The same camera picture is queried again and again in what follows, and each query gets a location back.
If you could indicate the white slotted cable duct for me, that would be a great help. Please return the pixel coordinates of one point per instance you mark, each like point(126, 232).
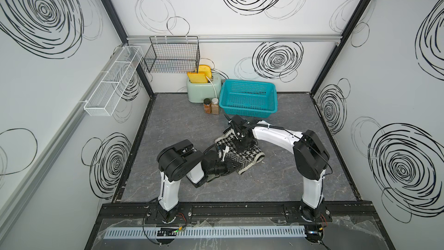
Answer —
point(206, 232)

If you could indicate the black white patterned knit scarf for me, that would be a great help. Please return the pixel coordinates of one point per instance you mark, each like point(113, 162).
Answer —
point(246, 158)

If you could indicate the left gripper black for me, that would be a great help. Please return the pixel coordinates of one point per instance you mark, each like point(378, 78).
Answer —
point(227, 166)

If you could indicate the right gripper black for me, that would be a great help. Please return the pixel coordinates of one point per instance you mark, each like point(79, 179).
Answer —
point(239, 149)

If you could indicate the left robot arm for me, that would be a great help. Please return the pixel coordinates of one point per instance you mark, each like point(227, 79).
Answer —
point(182, 160)

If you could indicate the teal plastic basket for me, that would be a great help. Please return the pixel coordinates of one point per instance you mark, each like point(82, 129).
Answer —
point(248, 98)

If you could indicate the light brown spice jar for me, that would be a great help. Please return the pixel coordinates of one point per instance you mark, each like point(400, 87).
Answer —
point(215, 109)

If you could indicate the dark brown spice jar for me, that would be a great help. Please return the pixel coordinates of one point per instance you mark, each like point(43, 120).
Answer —
point(207, 105)

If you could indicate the yellow toast slice back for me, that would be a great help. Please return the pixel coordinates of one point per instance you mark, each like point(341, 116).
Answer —
point(206, 70)

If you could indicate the yellow toast slice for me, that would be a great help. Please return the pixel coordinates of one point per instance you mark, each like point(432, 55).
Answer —
point(206, 70)
point(197, 77)

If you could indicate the yellow toast slice front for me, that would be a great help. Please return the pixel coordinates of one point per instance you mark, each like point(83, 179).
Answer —
point(197, 77)

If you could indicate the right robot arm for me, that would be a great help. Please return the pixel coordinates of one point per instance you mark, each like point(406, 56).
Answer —
point(310, 155)

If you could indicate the white wire wall shelf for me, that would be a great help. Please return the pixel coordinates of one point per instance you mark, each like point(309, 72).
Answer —
point(118, 74)

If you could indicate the black wire wall basket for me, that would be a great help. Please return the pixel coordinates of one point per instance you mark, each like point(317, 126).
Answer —
point(172, 54)

